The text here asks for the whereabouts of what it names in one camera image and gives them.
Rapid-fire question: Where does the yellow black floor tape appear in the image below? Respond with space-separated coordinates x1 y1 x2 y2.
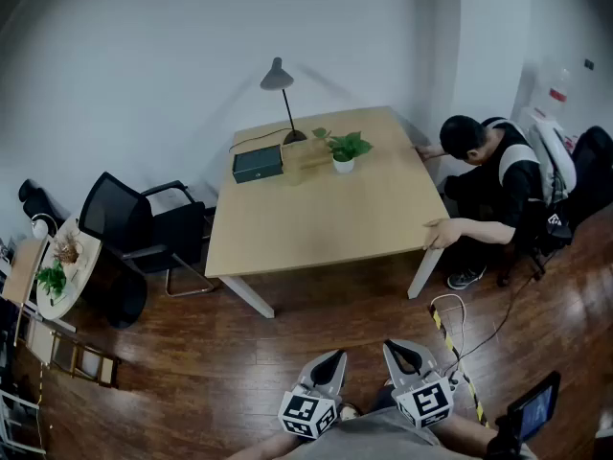
428 304 490 428

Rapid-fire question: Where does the white jacket on chair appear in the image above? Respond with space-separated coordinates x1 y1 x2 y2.
529 120 579 206

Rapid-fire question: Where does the white globe lamp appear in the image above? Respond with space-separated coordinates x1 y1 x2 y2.
30 212 59 241

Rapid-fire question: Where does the black mesh office chair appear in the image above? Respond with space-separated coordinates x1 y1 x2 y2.
78 171 216 299

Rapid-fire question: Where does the black lamp cable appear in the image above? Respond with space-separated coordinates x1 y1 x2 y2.
228 128 289 155

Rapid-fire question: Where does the black desk lamp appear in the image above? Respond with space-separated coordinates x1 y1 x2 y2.
260 57 308 146

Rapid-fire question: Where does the white water dispenser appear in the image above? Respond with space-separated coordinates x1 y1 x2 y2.
519 67 577 138

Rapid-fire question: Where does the black storage box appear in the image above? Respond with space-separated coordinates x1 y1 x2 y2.
232 144 285 185

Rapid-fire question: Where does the person's left forearm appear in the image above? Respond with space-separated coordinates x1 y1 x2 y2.
233 430 308 460

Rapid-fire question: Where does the black floor cable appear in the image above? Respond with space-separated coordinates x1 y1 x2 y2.
443 256 543 379

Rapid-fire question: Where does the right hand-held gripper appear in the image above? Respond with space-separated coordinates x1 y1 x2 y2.
382 338 456 431

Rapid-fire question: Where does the round white side table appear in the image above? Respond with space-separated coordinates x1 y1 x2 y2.
35 216 148 331

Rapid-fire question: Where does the white metal rack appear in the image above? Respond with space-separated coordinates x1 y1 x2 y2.
0 385 47 455

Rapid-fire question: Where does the white table leg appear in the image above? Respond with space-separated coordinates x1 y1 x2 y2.
217 275 276 320
406 247 444 301

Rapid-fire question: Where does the light wooden shelf board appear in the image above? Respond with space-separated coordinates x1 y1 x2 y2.
1 237 50 306

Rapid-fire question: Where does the black headrest office chair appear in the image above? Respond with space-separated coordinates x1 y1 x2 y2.
17 178 66 224

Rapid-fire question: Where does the gold frame rack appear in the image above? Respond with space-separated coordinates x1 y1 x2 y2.
47 331 122 390

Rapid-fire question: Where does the black tablet on stand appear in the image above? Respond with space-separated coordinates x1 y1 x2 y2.
494 370 562 460

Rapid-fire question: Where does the person's grey shirt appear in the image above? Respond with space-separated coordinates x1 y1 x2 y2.
295 405 540 460

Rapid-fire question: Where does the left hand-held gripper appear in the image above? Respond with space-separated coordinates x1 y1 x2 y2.
278 350 348 438

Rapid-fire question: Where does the green potted plant white pot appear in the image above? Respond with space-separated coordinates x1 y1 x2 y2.
311 126 375 175

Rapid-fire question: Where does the black swivel chair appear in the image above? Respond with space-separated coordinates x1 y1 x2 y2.
568 126 613 230

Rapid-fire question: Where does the white floor cable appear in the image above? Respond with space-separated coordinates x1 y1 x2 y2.
430 293 468 359

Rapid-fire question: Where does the person's right forearm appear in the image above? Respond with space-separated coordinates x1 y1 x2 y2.
429 413 490 450

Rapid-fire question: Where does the dried brown plant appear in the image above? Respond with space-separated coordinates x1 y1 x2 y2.
51 230 82 265

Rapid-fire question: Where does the small green potted plant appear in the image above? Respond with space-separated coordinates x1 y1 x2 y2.
35 260 69 302

